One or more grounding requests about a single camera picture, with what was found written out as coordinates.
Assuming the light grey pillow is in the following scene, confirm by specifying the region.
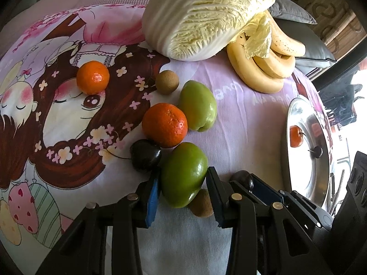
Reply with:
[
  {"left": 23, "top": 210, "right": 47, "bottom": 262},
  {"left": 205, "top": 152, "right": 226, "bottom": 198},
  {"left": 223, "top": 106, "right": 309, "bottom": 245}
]
[{"left": 268, "top": 0, "right": 317, "bottom": 25}]

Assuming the stainless steel bowl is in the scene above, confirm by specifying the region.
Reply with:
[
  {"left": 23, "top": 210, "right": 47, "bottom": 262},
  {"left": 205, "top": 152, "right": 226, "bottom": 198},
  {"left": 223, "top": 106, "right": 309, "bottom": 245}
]
[{"left": 281, "top": 96, "right": 330, "bottom": 207}]

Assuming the green fruit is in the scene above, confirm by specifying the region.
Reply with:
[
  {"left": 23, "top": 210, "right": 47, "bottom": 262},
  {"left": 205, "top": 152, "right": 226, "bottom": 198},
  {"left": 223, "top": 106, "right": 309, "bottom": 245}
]
[
  {"left": 161, "top": 142, "right": 208, "bottom": 209},
  {"left": 178, "top": 80, "right": 217, "bottom": 132}
]

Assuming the bottom yellow banana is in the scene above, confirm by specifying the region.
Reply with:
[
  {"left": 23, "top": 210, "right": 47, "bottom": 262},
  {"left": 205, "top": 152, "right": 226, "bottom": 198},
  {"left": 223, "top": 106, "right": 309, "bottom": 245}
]
[{"left": 226, "top": 33, "right": 284, "bottom": 94}]

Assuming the napa cabbage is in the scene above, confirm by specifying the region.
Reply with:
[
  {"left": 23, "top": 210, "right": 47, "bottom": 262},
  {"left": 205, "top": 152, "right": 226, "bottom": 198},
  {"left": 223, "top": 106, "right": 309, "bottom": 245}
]
[{"left": 142, "top": 0, "right": 275, "bottom": 61}]

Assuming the orange tangerine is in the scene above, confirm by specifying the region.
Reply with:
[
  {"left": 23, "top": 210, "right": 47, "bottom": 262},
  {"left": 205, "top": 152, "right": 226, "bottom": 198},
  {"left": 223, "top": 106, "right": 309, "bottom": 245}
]
[
  {"left": 77, "top": 61, "right": 110, "bottom": 95},
  {"left": 142, "top": 102, "right": 188, "bottom": 148}
]

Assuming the brown longan fruit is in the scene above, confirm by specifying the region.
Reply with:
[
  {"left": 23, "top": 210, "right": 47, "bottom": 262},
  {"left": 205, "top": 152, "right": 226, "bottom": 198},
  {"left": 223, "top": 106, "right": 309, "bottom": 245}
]
[
  {"left": 188, "top": 189, "right": 213, "bottom": 218},
  {"left": 156, "top": 70, "right": 179, "bottom": 95}
]

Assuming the cartoon print bed sheet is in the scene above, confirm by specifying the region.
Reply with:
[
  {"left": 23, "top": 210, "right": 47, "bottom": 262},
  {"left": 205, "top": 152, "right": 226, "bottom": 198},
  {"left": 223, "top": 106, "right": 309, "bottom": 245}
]
[{"left": 1, "top": 4, "right": 330, "bottom": 274}]

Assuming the dark cherry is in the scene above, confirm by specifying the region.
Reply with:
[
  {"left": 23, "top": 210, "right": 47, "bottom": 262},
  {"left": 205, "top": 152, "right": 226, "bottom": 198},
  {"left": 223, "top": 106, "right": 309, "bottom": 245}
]
[
  {"left": 230, "top": 170, "right": 254, "bottom": 191},
  {"left": 130, "top": 139, "right": 162, "bottom": 174}
]

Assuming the yellow banana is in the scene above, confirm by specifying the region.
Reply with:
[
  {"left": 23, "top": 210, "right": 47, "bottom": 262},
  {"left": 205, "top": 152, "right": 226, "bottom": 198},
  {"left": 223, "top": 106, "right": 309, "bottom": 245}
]
[
  {"left": 264, "top": 11, "right": 306, "bottom": 57},
  {"left": 226, "top": 33, "right": 284, "bottom": 94},
  {"left": 253, "top": 49, "right": 295, "bottom": 79}
]

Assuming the dark grey leather cushion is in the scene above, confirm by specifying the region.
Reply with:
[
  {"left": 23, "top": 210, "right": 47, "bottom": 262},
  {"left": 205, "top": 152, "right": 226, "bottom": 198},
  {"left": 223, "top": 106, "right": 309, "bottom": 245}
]
[{"left": 275, "top": 19, "right": 337, "bottom": 77}]

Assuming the top yellow banana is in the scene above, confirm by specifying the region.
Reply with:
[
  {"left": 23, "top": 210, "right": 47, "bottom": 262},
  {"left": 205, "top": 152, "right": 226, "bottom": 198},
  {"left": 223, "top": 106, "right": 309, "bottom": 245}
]
[{"left": 264, "top": 11, "right": 306, "bottom": 57}]

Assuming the middle yellow banana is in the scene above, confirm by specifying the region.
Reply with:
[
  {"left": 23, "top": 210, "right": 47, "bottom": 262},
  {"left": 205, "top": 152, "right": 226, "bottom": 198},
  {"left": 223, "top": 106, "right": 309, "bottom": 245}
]
[{"left": 253, "top": 49, "right": 295, "bottom": 79}]

